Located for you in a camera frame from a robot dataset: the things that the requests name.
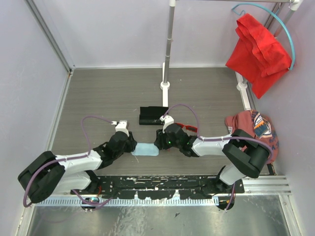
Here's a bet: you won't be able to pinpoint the aluminium frame rail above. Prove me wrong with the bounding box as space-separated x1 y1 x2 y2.
25 0 73 73

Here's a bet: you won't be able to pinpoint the red cloth on hanger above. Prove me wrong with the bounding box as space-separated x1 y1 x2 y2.
225 13 292 99

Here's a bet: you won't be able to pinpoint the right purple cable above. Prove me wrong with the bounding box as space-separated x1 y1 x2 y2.
162 104 273 211

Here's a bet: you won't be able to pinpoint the black sunglasses case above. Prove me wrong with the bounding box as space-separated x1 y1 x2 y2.
139 106 168 125

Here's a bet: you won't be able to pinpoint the faded red printed t-shirt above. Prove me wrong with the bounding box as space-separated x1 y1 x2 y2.
224 110 279 164

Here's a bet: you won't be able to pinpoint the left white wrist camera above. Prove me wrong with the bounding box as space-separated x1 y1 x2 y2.
111 120 129 136

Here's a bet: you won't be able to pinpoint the silver garment rack pole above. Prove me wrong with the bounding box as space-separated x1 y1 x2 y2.
164 0 302 82

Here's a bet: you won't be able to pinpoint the light blue cleaning cloth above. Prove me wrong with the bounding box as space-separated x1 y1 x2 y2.
131 143 159 156

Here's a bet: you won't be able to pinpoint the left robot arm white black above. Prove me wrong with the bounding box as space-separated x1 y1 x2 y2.
18 131 137 207

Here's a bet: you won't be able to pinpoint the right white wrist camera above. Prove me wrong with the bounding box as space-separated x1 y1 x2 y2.
159 115 174 133

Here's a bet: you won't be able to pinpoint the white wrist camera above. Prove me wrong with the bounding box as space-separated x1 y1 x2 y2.
159 115 174 133
111 120 129 136

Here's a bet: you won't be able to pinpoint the silver right rack pole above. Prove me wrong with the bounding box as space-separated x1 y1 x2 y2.
264 2 296 38

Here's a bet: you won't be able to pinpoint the red sunglasses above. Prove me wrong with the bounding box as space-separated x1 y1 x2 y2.
176 123 198 133

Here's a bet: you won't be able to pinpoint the white rack foot right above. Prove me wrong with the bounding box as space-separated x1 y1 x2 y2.
235 72 252 110

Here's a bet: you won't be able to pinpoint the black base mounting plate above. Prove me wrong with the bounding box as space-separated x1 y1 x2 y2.
40 167 244 200

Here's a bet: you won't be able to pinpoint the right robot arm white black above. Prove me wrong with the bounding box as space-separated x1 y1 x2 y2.
154 123 272 194

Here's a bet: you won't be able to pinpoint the teal clothes hanger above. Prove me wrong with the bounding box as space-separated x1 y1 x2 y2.
231 2 296 70

